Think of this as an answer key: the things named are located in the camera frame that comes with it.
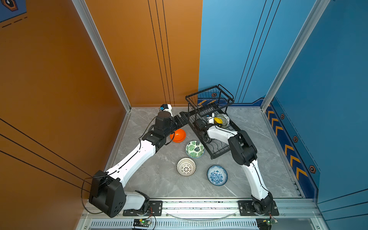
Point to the right green circuit board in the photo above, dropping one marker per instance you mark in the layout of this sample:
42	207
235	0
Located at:
266	224

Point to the black wire dish rack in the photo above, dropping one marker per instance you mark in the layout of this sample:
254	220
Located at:
207	116

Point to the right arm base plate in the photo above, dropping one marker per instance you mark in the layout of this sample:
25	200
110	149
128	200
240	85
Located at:
246	208

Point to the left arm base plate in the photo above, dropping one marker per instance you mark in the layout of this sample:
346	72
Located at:
155	207

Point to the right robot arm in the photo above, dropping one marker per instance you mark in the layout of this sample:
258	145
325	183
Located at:
244	153

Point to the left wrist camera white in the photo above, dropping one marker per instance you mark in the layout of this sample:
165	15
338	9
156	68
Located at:
167	108

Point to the blue floral pattern bowl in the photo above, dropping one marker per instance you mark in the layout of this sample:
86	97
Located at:
217	175

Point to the left green circuit board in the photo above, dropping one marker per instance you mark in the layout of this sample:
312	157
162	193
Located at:
141	224

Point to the green geometric pattern bowl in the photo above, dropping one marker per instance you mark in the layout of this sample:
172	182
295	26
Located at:
225	120

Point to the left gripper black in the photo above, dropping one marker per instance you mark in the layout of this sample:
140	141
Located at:
184	121

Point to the white lattice pattern bowl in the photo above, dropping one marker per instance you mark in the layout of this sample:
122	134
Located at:
186	167

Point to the left aluminium corner post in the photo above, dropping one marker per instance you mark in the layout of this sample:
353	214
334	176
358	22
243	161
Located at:
92	30

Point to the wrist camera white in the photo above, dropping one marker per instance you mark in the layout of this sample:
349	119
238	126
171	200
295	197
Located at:
211	120
167	108

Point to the right aluminium corner post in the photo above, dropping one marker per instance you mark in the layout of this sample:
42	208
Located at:
310	23

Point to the green leaf pattern bowl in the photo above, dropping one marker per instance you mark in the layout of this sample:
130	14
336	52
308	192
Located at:
195	149

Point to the yellow bowl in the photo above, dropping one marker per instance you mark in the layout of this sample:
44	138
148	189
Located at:
218	121

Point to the aluminium corner post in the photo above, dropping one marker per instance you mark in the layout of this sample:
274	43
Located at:
310	23
92	30

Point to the green circuit board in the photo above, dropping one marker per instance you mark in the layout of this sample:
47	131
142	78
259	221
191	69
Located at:
141	224
266	224

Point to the orange bowl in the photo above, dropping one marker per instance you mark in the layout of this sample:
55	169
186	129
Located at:
178	136

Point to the aluminium front rail frame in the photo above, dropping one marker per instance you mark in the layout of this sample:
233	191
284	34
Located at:
210	214

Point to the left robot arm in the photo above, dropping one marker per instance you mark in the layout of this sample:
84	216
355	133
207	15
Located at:
107	188

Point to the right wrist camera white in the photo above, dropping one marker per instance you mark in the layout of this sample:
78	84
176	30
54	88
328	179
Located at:
211	120

